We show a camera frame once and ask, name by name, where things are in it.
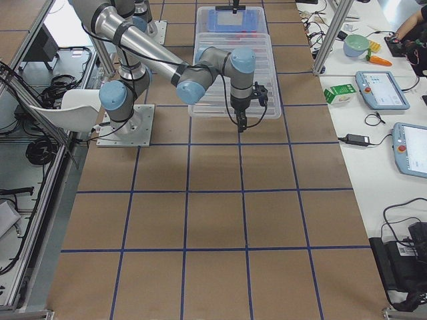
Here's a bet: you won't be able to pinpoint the toy carrot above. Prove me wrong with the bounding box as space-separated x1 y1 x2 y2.
366 49 393 67

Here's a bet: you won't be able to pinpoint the lower teach pendant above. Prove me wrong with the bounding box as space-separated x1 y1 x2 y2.
392 122 426 178

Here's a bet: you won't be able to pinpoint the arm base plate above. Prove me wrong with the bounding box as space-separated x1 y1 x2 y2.
96 105 155 147
147 20 167 45

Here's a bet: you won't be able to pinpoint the clear plastic box lid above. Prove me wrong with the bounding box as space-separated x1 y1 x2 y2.
188 33 282 119

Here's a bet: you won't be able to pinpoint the red blocks in box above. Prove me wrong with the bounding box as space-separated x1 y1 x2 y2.
225 32 258 46

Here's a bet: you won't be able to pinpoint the blue plastic tray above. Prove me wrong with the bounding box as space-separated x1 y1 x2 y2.
206 7 260 33

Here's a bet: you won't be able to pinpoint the small black cable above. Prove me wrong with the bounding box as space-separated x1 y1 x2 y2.
364 111 387 127

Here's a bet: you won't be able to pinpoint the teach pendant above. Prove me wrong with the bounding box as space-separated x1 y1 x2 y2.
355 71 410 110
392 122 426 178

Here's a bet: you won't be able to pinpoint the white plastic chair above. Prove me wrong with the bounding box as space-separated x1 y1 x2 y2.
30 89 101 132

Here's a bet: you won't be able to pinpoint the yellow toy corn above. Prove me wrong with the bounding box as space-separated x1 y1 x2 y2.
368 40 381 53

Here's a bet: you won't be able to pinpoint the green and blue bowl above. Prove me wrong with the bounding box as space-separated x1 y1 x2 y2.
343 34 370 57

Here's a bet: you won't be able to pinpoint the person's forearm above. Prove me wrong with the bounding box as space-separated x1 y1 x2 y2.
395 6 426 40

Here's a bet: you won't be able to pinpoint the black device with cables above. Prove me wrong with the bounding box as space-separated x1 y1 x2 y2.
368 197 427 313

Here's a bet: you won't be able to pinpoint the clear plastic storage box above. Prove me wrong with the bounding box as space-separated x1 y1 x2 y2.
196 6 268 33

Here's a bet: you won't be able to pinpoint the black power adapter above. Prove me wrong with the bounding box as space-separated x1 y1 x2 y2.
338 133 374 147

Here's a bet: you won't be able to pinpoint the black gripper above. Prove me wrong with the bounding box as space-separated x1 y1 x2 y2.
215 0 246 14
230 81 268 133

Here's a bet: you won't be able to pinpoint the green white carton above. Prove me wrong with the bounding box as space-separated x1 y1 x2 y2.
324 83 356 105

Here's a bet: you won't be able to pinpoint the aluminium frame post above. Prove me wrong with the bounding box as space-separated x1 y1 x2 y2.
312 0 354 76

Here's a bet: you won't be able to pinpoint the upper teach pendant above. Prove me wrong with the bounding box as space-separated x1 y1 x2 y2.
355 71 410 110

